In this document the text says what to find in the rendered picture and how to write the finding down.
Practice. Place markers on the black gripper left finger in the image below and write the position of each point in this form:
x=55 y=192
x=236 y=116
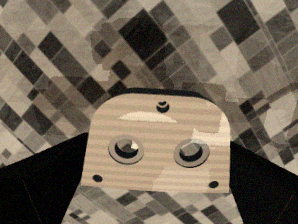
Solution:
x=39 y=189

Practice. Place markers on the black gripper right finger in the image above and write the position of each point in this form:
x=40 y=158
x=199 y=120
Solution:
x=263 y=192

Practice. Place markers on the tan plate with two round holes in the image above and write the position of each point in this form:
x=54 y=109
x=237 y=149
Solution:
x=160 y=129

